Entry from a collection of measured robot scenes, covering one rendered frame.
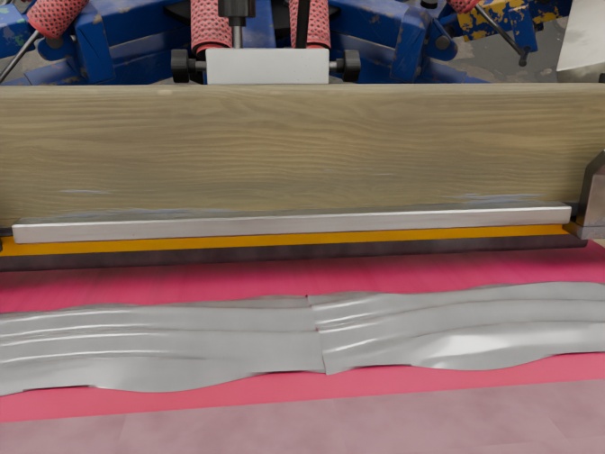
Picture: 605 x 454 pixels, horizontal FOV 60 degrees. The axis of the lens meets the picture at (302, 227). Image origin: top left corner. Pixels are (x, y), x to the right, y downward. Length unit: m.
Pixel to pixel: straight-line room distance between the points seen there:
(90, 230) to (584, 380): 0.23
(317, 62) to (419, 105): 0.28
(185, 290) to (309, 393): 0.11
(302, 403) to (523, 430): 0.08
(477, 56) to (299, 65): 2.49
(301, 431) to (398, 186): 0.15
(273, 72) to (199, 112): 0.29
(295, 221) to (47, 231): 0.12
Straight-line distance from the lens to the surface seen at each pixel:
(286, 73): 0.56
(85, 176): 0.29
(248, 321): 0.25
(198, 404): 0.21
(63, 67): 1.01
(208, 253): 0.30
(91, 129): 0.29
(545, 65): 3.11
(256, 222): 0.27
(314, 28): 0.69
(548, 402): 0.23
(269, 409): 0.20
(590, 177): 0.33
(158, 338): 0.24
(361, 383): 0.22
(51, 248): 0.32
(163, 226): 0.28
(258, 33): 0.88
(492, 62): 3.00
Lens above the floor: 1.46
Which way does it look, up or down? 50 degrees down
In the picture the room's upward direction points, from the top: 6 degrees clockwise
